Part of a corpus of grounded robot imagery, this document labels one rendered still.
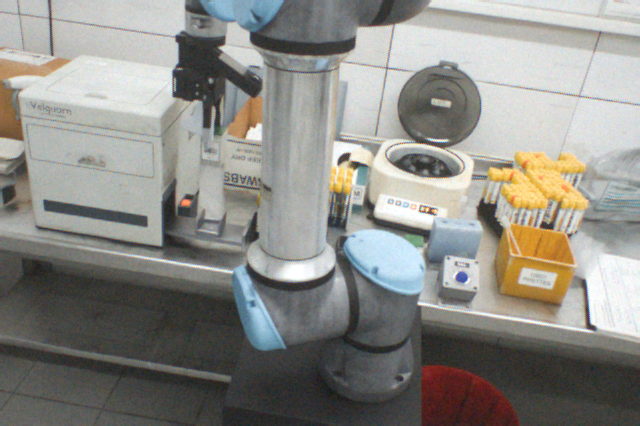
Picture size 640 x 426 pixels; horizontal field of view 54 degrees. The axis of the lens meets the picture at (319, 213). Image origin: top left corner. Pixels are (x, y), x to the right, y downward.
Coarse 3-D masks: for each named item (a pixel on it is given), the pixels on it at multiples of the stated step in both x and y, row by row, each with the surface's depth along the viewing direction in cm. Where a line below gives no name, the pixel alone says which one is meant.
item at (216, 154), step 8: (216, 136) 121; (224, 136) 123; (200, 144) 122; (216, 144) 121; (224, 144) 124; (200, 152) 122; (208, 152) 122; (216, 152) 122; (224, 152) 125; (208, 160) 123; (216, 160) 123
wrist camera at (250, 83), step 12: (216, 48) 115; (204, 60) 114; (216, 60) 113; (228, 60) 115; (228, 72) 114; (240, 72) 114; (252, 72) 116; (240, 84) 114; (252, 84) 114; (252, 96) 115
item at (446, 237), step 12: (432, 228) 137; (444, 228) 134; (456, 228) 133; (468, 228) 134; (480, 228) 134; (432, 240) 136; (444, 240) 135; (456, 240) 135; (468, 240) 135; (432, 252) 137; (444, 252) 137; (456, 252) 136; (468, 252) 136; (432, 264) 137
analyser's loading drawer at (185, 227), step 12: (168, 216) 136; (180, 216) 137; (204, 216) 135; (168, 228) 132; (180, 228) 132; (192, 228) 133; (204, 228) 133; (216, 228) 134; (228, 228) 135; (240, 228) 135; (204, 240) 132; (216, 240) 131; (228, 240) 131; (240, 240) 131
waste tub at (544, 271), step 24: (504, 240) 135; (528, 240) 139; (552, 240) 138; (504, 264) 131; (528, 264) 127; (552, 264) 126; (576, 264) 126; (504, 288) 131; (528, 288) 130; (552, 288) 129
